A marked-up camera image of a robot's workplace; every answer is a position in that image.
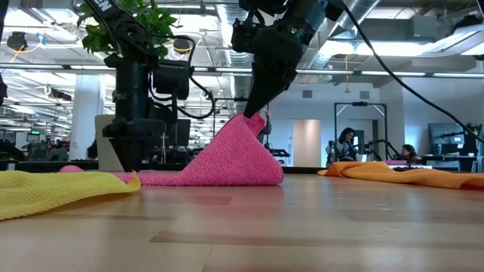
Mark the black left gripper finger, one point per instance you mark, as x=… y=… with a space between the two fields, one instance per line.
x=130 y=155

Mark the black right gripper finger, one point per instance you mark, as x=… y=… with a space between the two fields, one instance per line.
x=264 y=94

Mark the pink microfiber towel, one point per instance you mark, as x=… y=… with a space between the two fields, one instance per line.
x=234 y=158

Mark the yellow microfiber towel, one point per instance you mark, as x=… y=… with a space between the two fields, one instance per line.
x=56 y=192

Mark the orange microfiber towel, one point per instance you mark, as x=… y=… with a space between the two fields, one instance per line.
x=416 y=177

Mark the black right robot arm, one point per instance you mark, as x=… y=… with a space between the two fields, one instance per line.
x=310 y=15

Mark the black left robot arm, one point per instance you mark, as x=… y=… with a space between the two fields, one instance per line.
x=130 y=94

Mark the white plant pot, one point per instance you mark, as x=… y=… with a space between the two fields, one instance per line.
x=102 y=151

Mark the long ceiling light strip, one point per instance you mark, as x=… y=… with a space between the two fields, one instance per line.
x=227 y=69

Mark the black computer monitor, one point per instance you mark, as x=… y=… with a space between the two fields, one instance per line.
x=183 y=132

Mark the white building column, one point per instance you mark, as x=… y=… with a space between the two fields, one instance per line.
x=87 y=113

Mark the person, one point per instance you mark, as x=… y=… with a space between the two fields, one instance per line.
x=346 y=143
x=408 y=151

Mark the black ceiling dome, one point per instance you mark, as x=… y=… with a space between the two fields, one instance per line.
x=181 y=44
x=17 y=41

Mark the bright ceiling light panel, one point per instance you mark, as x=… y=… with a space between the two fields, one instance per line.
x=435 y=47

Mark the grey computer monitor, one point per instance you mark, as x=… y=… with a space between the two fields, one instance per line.
x=446 y=132

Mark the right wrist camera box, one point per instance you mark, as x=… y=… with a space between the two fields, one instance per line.
x=246 y=36

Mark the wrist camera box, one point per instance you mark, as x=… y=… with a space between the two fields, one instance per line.
x=246 y=36
x=170 y=79

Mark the silver ribbed ventilation duct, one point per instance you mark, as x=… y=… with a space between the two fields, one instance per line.
x=236 y=60

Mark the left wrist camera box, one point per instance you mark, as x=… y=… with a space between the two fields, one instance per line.
x=170 y=79

